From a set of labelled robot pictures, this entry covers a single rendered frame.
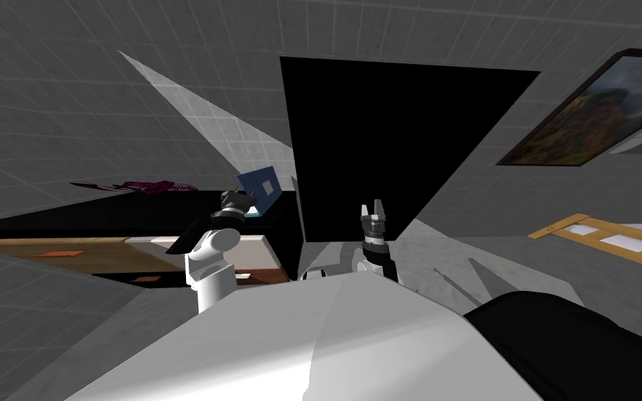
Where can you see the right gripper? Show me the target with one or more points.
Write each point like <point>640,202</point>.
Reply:
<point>374,227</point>

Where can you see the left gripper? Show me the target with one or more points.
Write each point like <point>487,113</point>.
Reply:
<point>234,205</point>

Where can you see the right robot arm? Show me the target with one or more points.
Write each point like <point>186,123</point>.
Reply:
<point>577,345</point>

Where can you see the blue box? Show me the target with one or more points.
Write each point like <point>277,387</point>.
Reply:
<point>260,186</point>

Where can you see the black door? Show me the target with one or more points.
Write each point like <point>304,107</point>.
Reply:
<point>388,150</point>

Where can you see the magenta flat thing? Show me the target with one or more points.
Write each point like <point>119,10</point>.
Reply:
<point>148,187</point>

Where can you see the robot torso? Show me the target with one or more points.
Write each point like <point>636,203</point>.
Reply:
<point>298,345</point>

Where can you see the brown wooden table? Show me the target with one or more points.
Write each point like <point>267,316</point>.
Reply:
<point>76,262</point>

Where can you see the dark framed landscape picture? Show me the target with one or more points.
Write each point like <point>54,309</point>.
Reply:
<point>594,117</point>

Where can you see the light wooden frame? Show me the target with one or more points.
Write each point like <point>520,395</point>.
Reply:
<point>594,231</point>

